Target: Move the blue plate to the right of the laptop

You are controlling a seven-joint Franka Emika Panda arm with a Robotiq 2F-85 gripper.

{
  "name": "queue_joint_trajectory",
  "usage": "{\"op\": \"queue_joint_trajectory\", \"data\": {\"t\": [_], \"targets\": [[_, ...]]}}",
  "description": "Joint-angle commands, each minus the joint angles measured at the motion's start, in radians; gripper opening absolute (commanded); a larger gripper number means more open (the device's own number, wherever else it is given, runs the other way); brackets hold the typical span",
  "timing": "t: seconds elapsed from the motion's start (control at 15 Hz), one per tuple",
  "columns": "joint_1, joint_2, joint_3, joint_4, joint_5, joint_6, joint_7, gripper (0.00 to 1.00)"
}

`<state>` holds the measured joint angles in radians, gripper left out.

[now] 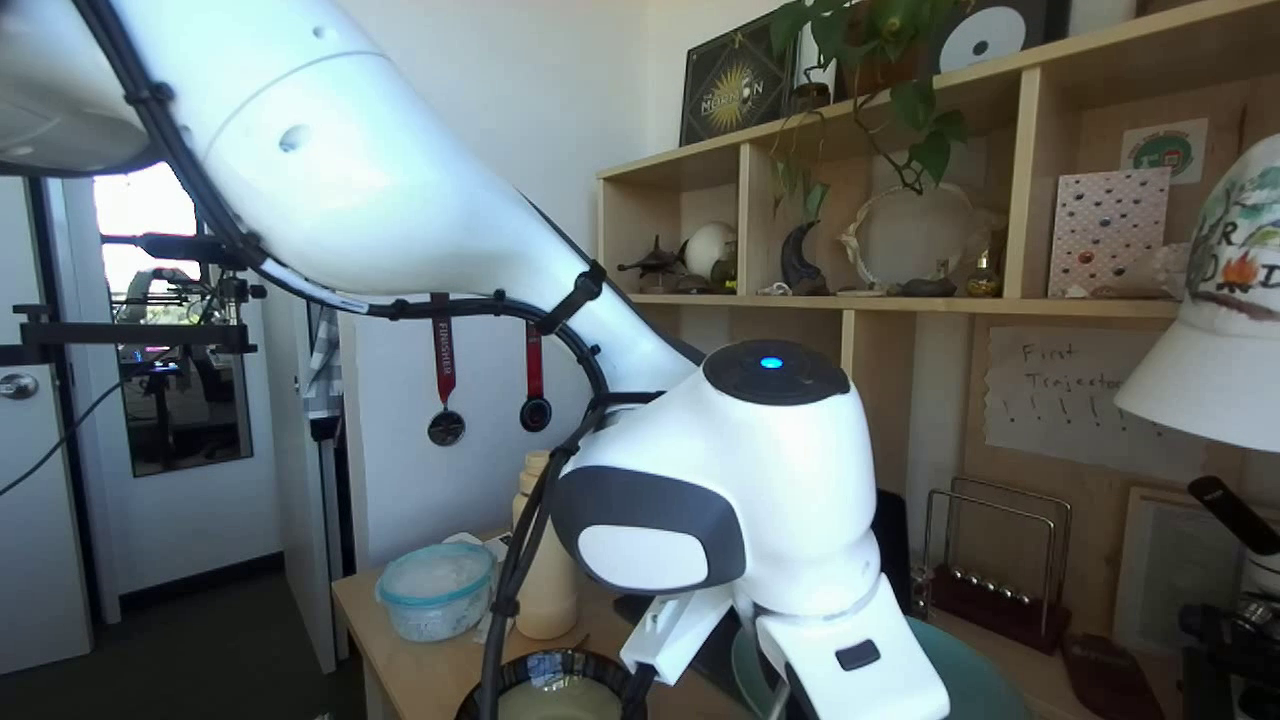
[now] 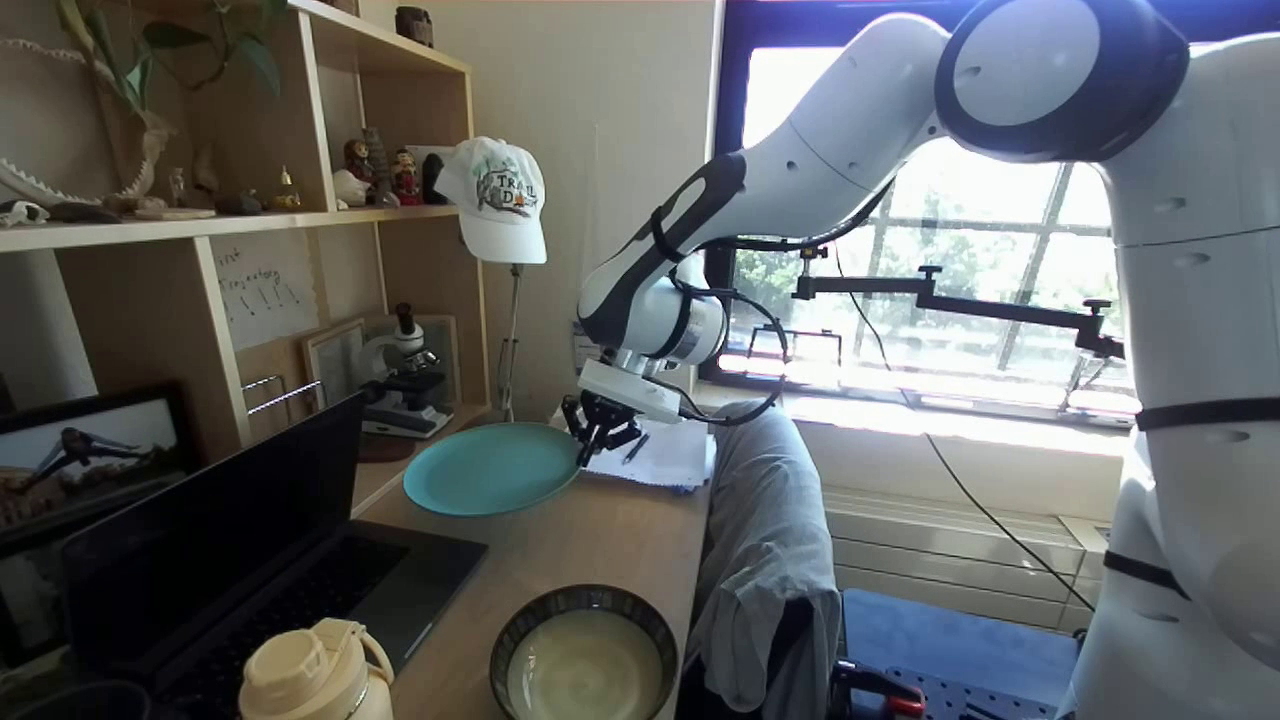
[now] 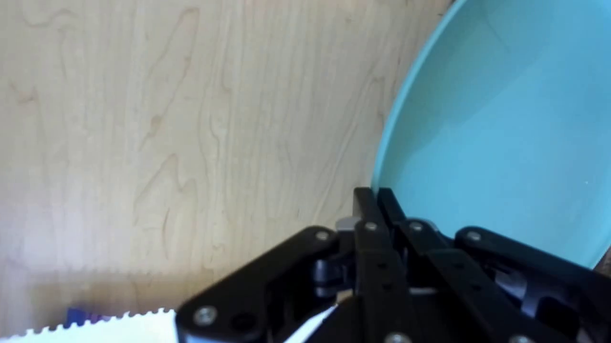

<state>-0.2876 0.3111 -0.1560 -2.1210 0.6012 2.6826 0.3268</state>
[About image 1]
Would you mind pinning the green tree drawing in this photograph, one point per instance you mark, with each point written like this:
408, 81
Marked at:
1165, 148

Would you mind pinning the framed white disc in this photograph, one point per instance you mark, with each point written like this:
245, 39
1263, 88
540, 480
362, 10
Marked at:
985, 34

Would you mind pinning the black camera stand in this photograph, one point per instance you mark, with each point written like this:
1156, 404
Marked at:
132, 334

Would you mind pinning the wooden shelf unit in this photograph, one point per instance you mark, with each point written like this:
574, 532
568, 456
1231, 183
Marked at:
932, 307

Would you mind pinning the white sphere ornament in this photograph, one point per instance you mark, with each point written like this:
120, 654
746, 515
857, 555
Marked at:
709, 249

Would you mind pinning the dark animal figurine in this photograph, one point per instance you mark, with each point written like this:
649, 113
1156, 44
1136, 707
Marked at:
653, 260

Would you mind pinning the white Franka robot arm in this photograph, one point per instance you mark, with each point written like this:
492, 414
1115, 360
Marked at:
402, 172

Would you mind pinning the black hanging utensil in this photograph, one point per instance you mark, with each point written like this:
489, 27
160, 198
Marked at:
532, 384

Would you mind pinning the white dotted card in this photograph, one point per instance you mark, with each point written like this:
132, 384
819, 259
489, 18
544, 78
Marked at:
1105, 235

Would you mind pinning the dark framed yellow artwork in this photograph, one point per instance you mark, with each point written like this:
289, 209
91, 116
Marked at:
728, 85

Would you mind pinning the white printed baseball cap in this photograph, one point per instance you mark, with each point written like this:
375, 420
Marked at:
1220, 346

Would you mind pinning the light framed picture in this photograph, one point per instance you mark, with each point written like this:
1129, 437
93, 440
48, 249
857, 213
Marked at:
1173, 572

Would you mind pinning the green trailing plant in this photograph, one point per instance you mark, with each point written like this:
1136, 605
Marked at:
912, 81

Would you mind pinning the handwritten note sheet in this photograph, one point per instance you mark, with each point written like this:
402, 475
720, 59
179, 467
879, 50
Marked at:
1080, 402

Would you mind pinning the black and white microscope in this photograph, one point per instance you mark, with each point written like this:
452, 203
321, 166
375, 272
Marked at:
1232, 624

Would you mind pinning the Newton's cradle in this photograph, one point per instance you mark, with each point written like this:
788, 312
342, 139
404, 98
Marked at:
1002, 586

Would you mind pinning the clear container with teal lid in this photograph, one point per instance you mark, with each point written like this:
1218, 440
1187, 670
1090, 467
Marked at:
432, 593

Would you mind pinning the dark bowl with cream inside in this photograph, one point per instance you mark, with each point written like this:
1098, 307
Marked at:
554, 701

